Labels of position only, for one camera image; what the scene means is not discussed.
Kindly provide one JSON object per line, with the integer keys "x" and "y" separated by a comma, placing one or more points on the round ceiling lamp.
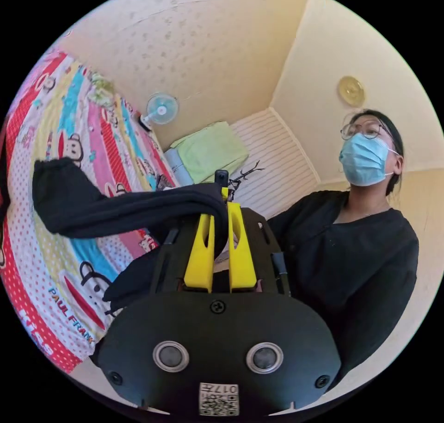
{"x": 351, "y": 90}

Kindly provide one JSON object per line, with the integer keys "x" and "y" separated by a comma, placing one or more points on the light green pillow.
{"x": 208, "y": 152}

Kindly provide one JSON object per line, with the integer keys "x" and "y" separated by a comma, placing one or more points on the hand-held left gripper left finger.
{"x": 200, "y": 256}

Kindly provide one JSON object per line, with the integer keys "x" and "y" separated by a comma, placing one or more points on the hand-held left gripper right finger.
{"x": 242, "y": 260}

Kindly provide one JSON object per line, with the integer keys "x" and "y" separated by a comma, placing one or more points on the small blue and white fan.
{"x": 161, "y": 110}

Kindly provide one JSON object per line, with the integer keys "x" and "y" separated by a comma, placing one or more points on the black pants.
{"x": 104, "y": 207}

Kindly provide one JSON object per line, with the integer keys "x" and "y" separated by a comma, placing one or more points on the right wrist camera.
{"x": 221, "y": 178}

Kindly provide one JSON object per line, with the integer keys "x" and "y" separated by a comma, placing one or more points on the person's body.
{"x": 357, "y": 256}

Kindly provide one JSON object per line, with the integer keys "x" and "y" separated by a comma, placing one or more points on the bed with cartoon printed sheet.
{"x": 55, "y": 117}

